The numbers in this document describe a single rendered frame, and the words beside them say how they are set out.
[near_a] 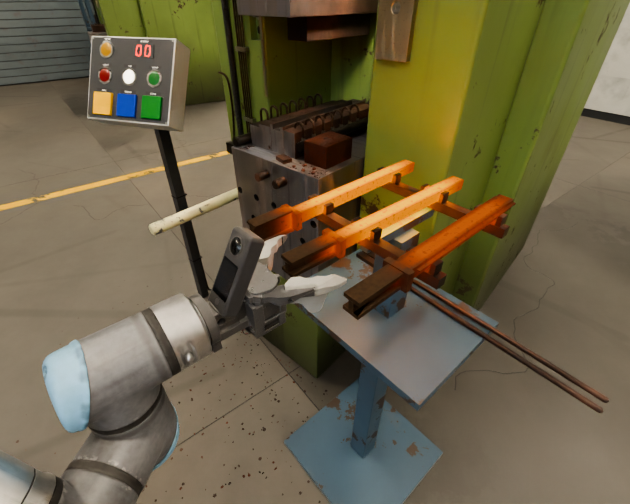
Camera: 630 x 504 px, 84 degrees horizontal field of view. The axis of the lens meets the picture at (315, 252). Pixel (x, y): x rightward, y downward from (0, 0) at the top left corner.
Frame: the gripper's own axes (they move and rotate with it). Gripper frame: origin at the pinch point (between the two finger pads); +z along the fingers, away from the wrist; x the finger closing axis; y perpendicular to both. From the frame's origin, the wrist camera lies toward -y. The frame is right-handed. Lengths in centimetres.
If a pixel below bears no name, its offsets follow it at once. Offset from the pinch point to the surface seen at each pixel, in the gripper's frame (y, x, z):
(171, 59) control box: -16, -95, 18
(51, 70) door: 81, -837, 57
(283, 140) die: 2, -52, 31
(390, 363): 26.5, 10.9, 10.5
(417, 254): -1.3, 11.8, 10.3
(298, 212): -1.3, -9.7, 4.2
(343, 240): -1.4, 1.9, 4.3
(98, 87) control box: -7, -116, -2
